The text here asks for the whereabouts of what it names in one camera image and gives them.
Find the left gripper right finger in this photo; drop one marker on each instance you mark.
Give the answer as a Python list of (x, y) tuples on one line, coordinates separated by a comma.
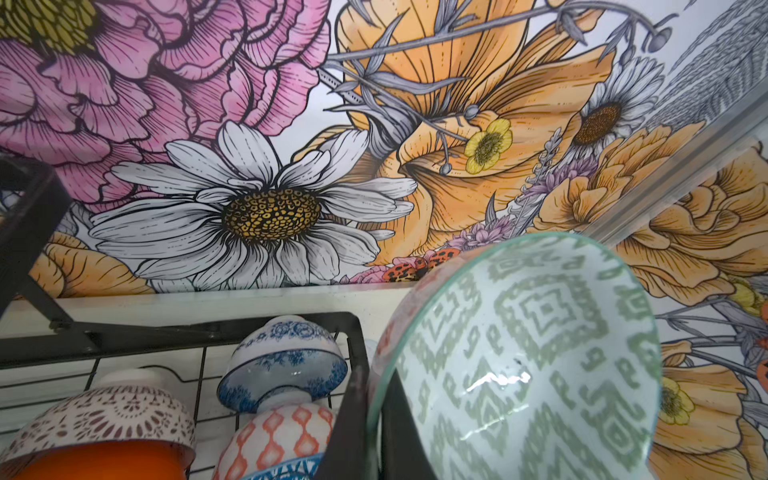
[(402, 453)]

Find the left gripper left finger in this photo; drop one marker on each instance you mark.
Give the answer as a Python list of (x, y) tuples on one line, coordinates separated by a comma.
[(344, 456)]

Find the dark blue patterned bowl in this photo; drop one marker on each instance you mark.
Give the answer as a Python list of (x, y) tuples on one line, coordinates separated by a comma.
[(281, 443)]

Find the blue floral ceramic bowl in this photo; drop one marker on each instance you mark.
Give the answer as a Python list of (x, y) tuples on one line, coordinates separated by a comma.
[(289, 360)]

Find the green patterned ceramic bowl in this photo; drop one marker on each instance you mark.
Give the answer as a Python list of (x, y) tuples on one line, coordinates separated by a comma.
[(535, 358)]

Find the white perforated strainer bowl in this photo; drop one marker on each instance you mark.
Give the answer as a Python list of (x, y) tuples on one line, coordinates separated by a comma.
[(130, 405)]

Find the black wire dish rack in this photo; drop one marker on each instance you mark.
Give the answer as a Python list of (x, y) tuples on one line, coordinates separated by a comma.
[(31, 222)]

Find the orange plastic bowl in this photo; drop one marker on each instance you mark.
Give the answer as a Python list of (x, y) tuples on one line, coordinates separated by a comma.
[(131, 459)]

